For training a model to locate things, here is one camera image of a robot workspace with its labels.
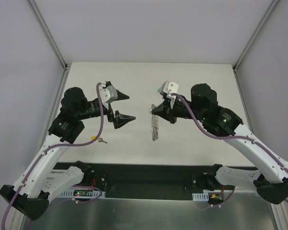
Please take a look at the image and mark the metal disc with keyrings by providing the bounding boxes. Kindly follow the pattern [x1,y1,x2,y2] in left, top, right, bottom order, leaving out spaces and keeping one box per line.
[149,104,159,141]

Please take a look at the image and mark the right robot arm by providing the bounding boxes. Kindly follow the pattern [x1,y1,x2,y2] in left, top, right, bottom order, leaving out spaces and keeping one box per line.
[152,81,288,205]

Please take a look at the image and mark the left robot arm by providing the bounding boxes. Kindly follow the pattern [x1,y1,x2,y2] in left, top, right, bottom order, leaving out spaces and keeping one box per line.
[0,81,136,220]

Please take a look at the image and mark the yellow tag key lower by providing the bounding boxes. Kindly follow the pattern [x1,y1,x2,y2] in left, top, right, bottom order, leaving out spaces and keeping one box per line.
[90,136,108,144]

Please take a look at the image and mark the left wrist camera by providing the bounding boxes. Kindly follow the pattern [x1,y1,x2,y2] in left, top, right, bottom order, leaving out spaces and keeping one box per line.
[99,85,118,104]

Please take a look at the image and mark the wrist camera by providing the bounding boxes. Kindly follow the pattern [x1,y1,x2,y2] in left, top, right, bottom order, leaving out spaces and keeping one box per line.
[99,85,118,104]
[159,81,179,109]

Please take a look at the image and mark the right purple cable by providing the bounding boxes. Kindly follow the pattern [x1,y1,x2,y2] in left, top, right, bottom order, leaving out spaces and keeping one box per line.
[172,93,288,209]

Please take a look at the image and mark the purple cable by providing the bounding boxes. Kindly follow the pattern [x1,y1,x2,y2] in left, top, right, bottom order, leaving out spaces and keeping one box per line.
[0,82,105,230]
[172,93,288,209]

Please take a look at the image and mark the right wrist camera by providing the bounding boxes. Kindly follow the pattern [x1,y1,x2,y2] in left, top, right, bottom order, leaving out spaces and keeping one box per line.
[159,81,179,109]

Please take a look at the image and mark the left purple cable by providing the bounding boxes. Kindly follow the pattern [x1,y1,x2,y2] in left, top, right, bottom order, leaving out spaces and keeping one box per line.
[0,82,105,230]

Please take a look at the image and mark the left aluminium frame rail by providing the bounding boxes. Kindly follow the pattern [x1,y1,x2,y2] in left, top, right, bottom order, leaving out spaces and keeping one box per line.
[27,0,70,151]

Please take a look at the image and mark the aluminium frame rail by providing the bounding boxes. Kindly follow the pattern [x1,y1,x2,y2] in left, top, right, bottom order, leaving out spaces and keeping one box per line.
[232,0,280,173]
[27,0,70,151]

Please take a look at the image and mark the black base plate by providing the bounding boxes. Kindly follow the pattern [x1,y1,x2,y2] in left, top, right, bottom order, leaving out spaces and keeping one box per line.
[50,161,269,199]

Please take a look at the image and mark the right white cable duct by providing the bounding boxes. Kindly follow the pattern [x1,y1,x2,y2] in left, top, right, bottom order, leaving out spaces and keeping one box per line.
[192,192,209,202]

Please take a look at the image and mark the right aluminium frame rail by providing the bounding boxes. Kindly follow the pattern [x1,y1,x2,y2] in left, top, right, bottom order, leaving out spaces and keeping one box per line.
[232,0,280,173]

